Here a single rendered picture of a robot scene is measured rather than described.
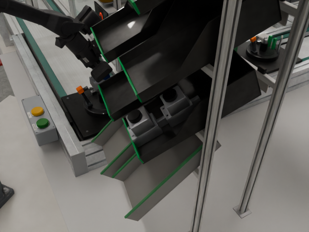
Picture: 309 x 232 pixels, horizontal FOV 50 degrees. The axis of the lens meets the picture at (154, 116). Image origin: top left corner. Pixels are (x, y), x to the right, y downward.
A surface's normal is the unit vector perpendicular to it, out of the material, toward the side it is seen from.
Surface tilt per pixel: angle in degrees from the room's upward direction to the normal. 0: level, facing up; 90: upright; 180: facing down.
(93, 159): 90
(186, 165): 90
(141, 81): 25
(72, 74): 0
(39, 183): 0
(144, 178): 45
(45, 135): 90
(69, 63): 0
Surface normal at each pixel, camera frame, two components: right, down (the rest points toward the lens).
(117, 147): -0.66, -0.39
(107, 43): -0.39, -0.60
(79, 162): 0.49, 0.57
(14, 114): 0.00, -0.76
